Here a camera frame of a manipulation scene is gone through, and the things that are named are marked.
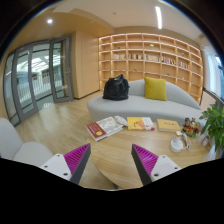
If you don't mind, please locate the colourful figurine toy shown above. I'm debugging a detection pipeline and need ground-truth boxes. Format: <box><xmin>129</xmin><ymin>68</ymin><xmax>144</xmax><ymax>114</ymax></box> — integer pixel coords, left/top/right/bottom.
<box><xmin>181</xmin><ymin>118</ymin><xmax>201</xmax><ymax>138</ymax></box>

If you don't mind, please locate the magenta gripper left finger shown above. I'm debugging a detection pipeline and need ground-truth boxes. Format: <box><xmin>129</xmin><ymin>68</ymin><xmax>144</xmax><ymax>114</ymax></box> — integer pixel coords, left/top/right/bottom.
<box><xmin>41</xmin><ymin>144</ymin><xmax>91</xmax><ymax>184</ymax></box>

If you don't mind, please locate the grey armchair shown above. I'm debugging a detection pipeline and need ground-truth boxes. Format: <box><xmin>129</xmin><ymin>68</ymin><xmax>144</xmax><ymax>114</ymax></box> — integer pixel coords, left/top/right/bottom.
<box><xmin>0</xmin><ymin>118</ymin><xmax>53</xmax><ymax>167</ymax></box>

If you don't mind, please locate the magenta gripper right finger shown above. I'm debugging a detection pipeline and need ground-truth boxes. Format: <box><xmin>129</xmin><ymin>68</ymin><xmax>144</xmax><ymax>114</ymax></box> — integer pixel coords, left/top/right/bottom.
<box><xmin>131</xmin><ymin>144</ymin><xmax>180</xmax><ymax>185</ymax></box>

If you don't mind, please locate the green potted plant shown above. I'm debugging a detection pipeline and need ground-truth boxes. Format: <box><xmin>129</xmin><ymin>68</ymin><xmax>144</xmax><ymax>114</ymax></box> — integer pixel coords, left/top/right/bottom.
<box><xmin>199</xmin><ymin>104</ymin><xmax>224</xmax><ymax>149</ymax></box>

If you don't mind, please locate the black backpack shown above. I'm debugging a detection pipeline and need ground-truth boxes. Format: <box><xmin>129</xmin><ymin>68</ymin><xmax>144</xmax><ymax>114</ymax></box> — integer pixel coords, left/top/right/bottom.
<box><xmin>103</xmin><ymin>74</ymin><xmax>129</xmax><ymax>101</ymax></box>

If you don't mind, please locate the yellow flat book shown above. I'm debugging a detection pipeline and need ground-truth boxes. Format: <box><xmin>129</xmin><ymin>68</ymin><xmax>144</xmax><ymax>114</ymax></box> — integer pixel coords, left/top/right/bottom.
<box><xmin>157</xmin><ymin>119</ymin><xmax>180</xmax><ymax>132</ymax></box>

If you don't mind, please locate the grey curved sofa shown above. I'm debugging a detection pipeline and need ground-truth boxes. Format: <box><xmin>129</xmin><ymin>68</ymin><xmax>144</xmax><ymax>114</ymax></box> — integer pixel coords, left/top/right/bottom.
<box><xmin>87</xmin><ymin>80</ymin><xmax>202</xmax><ymax>125</ymax></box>

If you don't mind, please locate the open white magazine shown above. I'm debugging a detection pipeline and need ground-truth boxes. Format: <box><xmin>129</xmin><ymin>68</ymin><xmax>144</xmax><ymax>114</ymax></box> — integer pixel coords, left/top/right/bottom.
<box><xmin>97</xmin><ymin>116</ymin><xmax>129</xmax><ymax>136</ymax></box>

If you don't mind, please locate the red book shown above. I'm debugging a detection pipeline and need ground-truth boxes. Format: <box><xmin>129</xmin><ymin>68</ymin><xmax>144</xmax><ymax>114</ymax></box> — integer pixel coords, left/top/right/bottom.
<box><xmin>86</xmin><ymin>123</ymin><xmax>107</xmax><ymax>142</ymax></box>

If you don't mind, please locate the yellow cushion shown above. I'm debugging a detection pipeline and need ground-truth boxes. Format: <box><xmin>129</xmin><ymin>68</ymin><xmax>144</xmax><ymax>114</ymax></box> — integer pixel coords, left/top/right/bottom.
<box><xmin>144</xmin><ymin>77</ymin><xmax>167</xmax><ymax>101</ymax></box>

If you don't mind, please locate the yellow orange book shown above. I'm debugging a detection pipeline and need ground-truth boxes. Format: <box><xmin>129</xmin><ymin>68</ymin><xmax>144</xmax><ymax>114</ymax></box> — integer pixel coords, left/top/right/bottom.
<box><xmin>127</xmin><ymin>117</ymin><xmax>155</xmax><ymax>130</ymax></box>

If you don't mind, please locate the wooden wall bookshelf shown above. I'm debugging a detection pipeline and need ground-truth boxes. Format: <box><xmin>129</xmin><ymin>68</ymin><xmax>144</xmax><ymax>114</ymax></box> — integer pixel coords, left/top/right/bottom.
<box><xmin>99</xmin><ymin>33</ymin><xmax>203</xmax><ymax>104</ymax></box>

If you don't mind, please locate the white charger cable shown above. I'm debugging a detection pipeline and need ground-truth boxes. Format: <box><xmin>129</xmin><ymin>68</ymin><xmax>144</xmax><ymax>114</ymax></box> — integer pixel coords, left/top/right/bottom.
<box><xmin>181</xmin><ymin>133</ymin><xmax>192</xmax><ymax>151</ymax></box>

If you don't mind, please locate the grey framed glass door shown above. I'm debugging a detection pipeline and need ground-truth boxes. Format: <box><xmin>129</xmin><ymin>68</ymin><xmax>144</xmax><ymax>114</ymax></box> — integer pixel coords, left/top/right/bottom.
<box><xmin>3</xmin><ymin>36</ymin><xmax>74</xmax><ymax>126</ymax></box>

